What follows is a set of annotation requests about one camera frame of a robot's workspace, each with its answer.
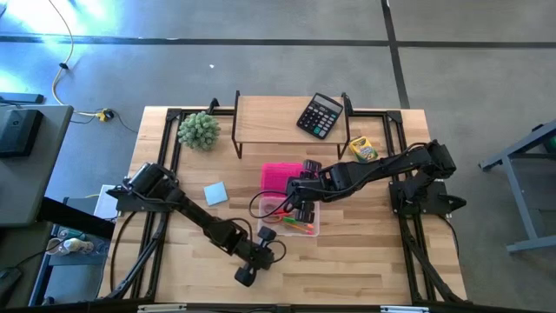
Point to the blue storage cart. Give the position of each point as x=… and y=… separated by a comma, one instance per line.
x=74, y=282

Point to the clear pencil case pink lid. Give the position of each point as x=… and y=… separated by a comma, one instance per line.
x=276, y=178

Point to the yellow green crayon box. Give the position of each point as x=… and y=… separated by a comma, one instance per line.
x=363, y=148

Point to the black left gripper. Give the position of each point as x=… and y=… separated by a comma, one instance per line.
x=260, y=256

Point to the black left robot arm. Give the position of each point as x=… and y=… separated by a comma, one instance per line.
x=191, y=208

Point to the black aluminium table frame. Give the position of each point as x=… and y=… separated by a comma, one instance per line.
x=173, y=114

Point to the silver metal bracket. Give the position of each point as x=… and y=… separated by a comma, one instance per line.
x=404, y=309
x=160, y=308

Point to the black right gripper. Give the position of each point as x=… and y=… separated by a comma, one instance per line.
x=310, y=189

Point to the wooden shelf riser black legs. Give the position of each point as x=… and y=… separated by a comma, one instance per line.
x=269, y=119

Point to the grey side desk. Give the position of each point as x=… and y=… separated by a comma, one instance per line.
x=26, y=191

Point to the flat black device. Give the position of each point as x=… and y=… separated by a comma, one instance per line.
x=21, y=98

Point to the black board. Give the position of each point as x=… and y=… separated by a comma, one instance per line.
x=74, y=215

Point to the green succulent in white pot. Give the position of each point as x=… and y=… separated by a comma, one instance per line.
x=199, y=130

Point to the grey blue table frame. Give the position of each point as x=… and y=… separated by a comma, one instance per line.
x=532, y=246

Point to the light blue sticky note pad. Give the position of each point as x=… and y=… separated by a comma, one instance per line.
x=216, y=194

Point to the orange pencil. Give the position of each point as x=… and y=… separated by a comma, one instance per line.
x=299, y=229

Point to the black box device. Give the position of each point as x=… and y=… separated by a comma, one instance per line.
x=17, y=132

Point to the black computer mouse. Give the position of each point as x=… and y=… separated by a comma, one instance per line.
x=8, y=280

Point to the green eraser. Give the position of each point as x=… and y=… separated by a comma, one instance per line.
x=290, y=221

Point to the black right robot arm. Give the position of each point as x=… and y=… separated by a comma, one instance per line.
x=391, y=167

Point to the black desk calculator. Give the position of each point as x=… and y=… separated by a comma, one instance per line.
x=320, y=116

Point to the black upright frame post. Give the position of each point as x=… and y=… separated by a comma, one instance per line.
x=213, y=104
x=346, y=99

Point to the white paper sheet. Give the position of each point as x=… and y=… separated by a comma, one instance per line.
x=104, y=204

